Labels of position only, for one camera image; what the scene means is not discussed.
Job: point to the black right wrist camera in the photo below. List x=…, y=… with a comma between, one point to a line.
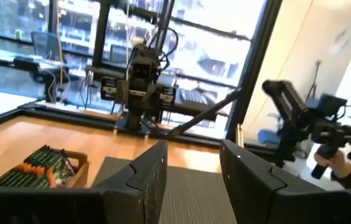
x=141, y=71

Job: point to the dark office chair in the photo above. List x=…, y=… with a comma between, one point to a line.
x=46, y=45

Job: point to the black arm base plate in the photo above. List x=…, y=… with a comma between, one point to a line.
x=150, y=129

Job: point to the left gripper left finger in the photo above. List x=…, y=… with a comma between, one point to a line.
x=116, y=202

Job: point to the person's hand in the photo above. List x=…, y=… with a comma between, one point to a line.
x=337, y=165

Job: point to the black metal table frame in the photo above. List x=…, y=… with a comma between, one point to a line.
x=251, y=77

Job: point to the black keyboard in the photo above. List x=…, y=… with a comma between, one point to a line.
x=194, y=97

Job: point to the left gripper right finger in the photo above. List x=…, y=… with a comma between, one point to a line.
x=272, y=199

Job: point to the grey woven placemat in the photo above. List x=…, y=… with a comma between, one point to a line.
x=194, y=193

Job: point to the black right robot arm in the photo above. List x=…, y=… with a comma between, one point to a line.
x=135, y=115

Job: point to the brown wooden tea organizer box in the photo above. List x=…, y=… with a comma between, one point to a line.
x=80, y=174

